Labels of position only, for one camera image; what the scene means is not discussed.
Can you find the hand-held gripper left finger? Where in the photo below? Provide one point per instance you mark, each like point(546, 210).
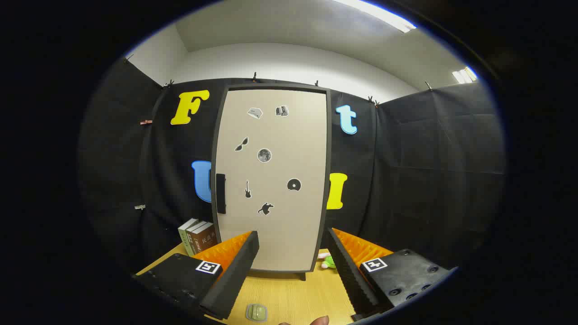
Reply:
point(235, 280)

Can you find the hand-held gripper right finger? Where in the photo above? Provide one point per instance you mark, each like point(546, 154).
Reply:
point(352, 280)

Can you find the small pale green box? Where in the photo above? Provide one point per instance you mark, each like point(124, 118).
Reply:
point(256, 312)

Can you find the pink green plush toy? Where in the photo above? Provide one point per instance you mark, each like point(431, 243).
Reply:
point(328, 262)

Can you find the dark brown book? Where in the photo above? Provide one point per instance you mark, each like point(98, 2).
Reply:
point(193, 241)

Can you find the green book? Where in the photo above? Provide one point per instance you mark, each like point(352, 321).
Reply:
point(184, 239)

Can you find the black backdrop cloth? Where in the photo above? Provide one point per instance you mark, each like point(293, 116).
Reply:
point(406, 180)

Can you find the dark grey cabinet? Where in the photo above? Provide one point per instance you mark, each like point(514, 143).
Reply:
point(329, 135)

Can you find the row of black cloth clips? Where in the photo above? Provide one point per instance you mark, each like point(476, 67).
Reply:
point(255, 77)

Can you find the ceiling light panel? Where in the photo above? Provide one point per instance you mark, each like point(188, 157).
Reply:
point(384, 16)
point(465, 75)

